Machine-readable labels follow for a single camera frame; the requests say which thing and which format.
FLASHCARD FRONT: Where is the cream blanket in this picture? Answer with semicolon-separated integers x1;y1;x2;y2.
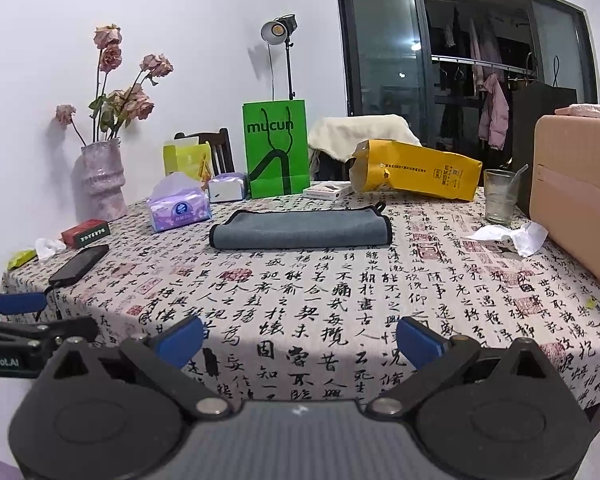
307;114;424;164

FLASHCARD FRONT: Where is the pink puffer jacket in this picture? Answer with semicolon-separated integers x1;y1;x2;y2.
478;73;510;151

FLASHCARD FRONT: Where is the small crumpled white tissue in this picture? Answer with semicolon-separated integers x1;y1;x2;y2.
34;237;67;261

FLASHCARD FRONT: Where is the red box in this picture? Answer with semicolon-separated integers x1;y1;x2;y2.
61;219;112;250

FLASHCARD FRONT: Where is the small yellow paper bag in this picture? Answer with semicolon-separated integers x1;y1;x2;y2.
162;137;214;181

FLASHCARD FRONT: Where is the dark wooden chair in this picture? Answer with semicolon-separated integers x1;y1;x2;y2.
174;128;236;176

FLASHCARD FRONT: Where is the metal clothes rail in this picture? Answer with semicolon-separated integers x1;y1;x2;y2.
432;55;536;69

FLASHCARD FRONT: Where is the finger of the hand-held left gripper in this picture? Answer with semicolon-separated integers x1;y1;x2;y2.
0;317;100;357
0;289;49;319

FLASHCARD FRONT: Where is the black studio lamp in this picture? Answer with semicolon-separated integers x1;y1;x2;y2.
259;14;299;102

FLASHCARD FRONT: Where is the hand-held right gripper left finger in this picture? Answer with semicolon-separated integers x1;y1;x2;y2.
34;316;232;424

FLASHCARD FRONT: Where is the white tissue pack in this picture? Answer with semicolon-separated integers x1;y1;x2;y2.
207;172;249;204

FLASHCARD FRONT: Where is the pink cloth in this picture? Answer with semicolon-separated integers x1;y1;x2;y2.
554;103;600;121

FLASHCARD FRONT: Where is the pink ceramic vase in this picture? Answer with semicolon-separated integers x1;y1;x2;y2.
80;138;130;223

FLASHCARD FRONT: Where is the clear drinking glass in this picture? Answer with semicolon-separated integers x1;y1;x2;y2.
483;169;521;226

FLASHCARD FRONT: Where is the bunch of dried pink roses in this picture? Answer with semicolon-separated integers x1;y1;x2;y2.
55;23;175;146

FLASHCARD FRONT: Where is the black phone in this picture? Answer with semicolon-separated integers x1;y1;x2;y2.
48;244;110;287

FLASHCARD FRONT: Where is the flat white box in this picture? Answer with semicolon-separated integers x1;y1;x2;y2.
302;183;355;200

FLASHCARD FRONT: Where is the yellow padded envelope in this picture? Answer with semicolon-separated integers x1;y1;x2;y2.
349;139;483;203

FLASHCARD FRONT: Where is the hanging pink garment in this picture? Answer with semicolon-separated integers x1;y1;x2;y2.
467;17;504;92

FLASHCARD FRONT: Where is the black paper bag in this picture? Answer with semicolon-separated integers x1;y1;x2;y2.
509;55;579;219

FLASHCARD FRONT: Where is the green paper bag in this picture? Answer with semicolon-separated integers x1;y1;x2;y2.
242;99;311;200

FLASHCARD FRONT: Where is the sliding glass door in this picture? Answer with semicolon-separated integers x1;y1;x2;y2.
333;0;600;162

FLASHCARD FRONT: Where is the purple tissue pack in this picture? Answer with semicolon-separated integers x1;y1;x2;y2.
146;172;214;234

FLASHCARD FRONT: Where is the grey towel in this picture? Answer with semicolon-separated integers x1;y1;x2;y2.
209;201;392;251

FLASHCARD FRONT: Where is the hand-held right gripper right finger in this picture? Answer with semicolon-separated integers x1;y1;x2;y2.
367;316;573;424

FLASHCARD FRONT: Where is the yellow-green wrapper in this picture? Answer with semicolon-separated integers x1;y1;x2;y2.
7;249;39;271

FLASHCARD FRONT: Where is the calligraphy printed tablecloth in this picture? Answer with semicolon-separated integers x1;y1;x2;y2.
0;180;600;411

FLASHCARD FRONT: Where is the beige box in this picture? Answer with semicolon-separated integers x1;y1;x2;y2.
529;114;600;285

